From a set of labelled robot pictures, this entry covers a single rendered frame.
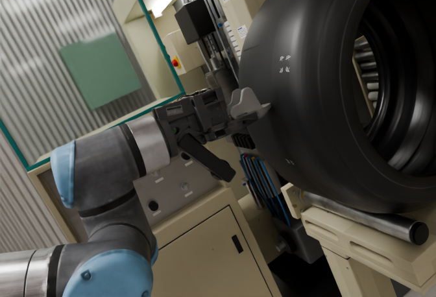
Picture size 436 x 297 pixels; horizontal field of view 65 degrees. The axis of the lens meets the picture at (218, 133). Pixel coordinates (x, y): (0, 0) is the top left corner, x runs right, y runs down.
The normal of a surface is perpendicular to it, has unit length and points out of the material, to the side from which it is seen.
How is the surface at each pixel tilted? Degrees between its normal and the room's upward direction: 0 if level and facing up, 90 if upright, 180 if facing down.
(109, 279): 88
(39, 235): 90
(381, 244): 0
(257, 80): 66
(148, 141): 79
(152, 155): 105
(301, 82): 75
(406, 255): 0
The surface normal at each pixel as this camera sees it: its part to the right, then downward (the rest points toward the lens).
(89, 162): 0.27, -0.24
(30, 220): 0.59, -0.07
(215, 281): 0.39, 0.06
